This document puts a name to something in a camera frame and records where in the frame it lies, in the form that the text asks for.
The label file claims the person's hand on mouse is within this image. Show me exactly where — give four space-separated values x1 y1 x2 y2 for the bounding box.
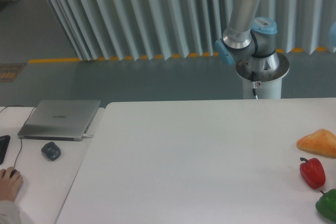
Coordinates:
1 167 23 202

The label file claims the black computer mouse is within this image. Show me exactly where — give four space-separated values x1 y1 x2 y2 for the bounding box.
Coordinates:
9 169 20 178

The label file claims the grey sleeve forearm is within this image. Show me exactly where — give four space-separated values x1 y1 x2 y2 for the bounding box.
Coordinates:
1 200 21 224

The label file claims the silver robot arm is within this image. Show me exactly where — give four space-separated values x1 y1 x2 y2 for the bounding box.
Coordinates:
216 0 289 82

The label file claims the red bell pepper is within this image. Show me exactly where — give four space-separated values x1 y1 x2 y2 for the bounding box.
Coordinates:
299 157 326 189

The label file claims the green bell pepper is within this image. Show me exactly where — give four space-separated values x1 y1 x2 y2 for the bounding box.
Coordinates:
316 189 336 222

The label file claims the black keyboard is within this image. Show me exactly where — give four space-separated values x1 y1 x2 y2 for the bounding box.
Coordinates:
0 135 11 164

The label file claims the dark earbud case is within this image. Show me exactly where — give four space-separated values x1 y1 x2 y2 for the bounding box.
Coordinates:
41 142 61 161

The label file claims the closed silver laptop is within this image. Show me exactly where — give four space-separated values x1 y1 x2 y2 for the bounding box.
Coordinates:
17 100 100 141

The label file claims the folding white partition screen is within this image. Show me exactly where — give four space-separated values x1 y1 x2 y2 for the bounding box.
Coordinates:
47 0 335 61

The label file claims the orange bread loaf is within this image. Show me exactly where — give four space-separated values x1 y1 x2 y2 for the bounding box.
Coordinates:
296 129 335 158

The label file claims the black mouse cable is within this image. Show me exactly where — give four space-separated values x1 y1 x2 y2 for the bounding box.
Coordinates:
0 104 37 171

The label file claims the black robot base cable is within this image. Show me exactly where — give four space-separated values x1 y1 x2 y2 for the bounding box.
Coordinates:
251 70 259 100

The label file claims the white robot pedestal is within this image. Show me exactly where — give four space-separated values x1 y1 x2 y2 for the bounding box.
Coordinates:
240 77 282 99

